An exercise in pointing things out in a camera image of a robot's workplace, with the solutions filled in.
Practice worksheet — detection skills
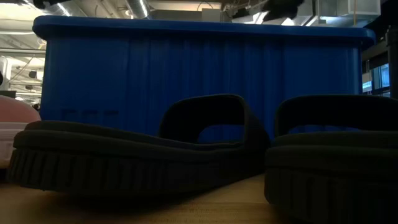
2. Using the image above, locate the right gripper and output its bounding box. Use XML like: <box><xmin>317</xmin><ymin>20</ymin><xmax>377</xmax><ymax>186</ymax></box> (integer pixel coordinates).
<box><xmin>262</xmin><ymin>0</ymin><xmax>305</xmax><ymax>22</ymax></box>

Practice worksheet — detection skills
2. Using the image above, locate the pink slide sandal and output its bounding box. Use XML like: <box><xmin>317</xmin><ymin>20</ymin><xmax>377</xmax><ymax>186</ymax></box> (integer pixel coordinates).
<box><xmin>0</xmin><ymin>95</ymin><xmax>42</xmax><ymax>169</ymax></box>

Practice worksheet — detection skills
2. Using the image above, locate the blue plastic bin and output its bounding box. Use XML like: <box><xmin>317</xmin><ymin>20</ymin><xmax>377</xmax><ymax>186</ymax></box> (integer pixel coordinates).
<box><xmin>32</xmin><ymin>14</ymin><xmax>377</xmax><ymax>146</ymax></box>

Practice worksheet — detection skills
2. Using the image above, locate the white ventilation unit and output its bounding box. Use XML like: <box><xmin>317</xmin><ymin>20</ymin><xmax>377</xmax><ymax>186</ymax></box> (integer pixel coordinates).
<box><xmin>317</xmin><ymin>0</ymin><xmax>382</xmax><ymax>18</ymax></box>

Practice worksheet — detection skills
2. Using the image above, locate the grey ceiling box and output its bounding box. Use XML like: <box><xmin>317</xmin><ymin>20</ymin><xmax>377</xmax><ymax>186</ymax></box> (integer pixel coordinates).
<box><xmin>150</xmin><ymin>8</ymin><xmax>222</xmax><ymax>23</ymax></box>

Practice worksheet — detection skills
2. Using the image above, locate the glass window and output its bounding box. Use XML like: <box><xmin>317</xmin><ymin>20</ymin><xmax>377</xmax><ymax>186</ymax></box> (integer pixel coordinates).
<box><xmin>362</xmin><ymin>63</ymin><xmax>391</xmax><ymax>98</ymax></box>

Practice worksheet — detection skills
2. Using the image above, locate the black vertical post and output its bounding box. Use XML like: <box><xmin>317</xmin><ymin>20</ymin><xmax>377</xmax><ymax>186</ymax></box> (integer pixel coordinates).
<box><xmin>385</xmin><ymin>26</ymin><xmax>398</xmax><ymax>100</ymax></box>

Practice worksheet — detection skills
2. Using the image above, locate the silver ceiling duct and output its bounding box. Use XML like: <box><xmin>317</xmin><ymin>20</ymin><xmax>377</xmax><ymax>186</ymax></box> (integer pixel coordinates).
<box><xmin>46</xmin><ymin>0</ymin><xmax>75</xmax><ymax>17</ymax></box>
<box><xmin>125</xmin><ymin>0</ymin><xmax>153</xmax><ymax>20</ymax></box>

